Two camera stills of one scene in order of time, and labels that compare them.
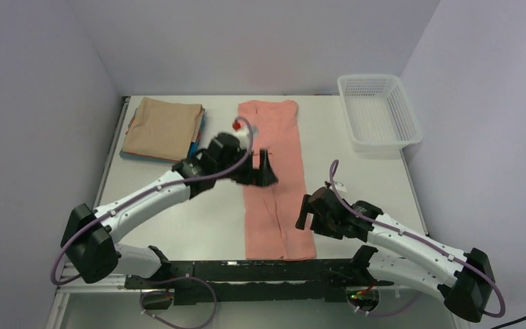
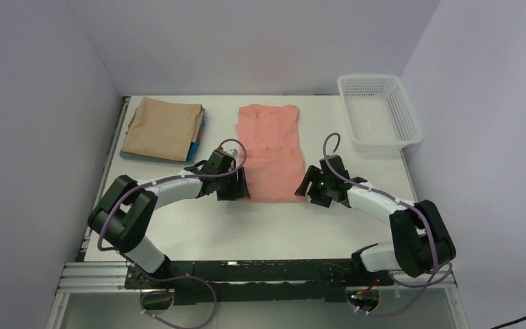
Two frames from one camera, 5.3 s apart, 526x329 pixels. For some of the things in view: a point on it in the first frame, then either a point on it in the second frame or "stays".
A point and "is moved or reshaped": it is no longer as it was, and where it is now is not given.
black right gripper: [315, 225] -> [314, 174]
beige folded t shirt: [164, 129] stays
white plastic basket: [379, 112] stays
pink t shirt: [271, 211] is moved or reshaped
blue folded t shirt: [194, 146] stays
